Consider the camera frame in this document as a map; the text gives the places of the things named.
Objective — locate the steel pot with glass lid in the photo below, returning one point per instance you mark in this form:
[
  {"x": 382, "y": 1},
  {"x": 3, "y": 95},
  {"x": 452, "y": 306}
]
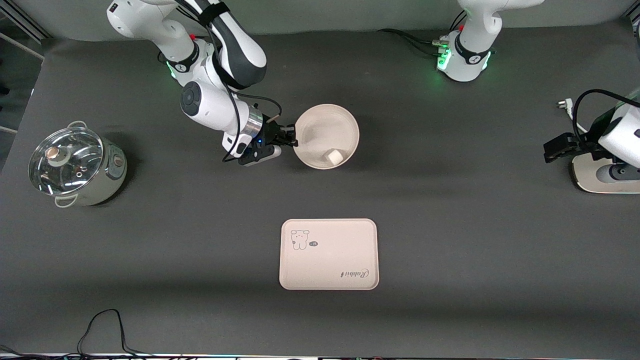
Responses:
[{"x": 112, "y": 175}]

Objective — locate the beige rabbit print tray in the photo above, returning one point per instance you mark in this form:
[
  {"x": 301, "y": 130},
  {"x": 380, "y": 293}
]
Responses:
[{"x": 330, "y": 260}]

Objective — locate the small white cube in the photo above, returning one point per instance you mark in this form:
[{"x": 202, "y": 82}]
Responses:
[{"x": 334, "y": 156}]

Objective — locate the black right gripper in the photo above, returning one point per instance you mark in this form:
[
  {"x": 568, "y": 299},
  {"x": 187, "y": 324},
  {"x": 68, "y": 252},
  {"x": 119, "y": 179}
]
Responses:
[{"x": 270, "y": 135}]

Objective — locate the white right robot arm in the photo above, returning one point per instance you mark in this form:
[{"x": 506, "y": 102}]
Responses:
[{"x": 215, "y": 107}]

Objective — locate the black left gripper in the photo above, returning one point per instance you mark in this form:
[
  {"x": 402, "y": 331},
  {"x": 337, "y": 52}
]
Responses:
[{"x": 575, "y": 143}]

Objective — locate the cream white toaster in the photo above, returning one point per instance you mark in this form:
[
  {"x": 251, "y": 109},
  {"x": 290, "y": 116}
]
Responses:
[{"x": 585, "y": 180}]

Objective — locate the grey metal frame rail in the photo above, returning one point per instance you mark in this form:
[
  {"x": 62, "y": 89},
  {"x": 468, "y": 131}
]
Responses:
[{"x": 25, "y": 25}]

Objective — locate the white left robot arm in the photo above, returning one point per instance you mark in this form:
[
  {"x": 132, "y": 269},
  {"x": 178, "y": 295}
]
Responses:
[{"x": 470, "y": 55}]

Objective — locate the beige round plate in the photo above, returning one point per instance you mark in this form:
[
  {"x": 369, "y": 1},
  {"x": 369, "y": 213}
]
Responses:
[{"x": 325, "y": 125}]

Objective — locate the glass pot lid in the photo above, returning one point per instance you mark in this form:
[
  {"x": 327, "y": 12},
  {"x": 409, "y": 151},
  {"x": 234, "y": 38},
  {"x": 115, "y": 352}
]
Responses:
[{"x": 75, "y": 175}]

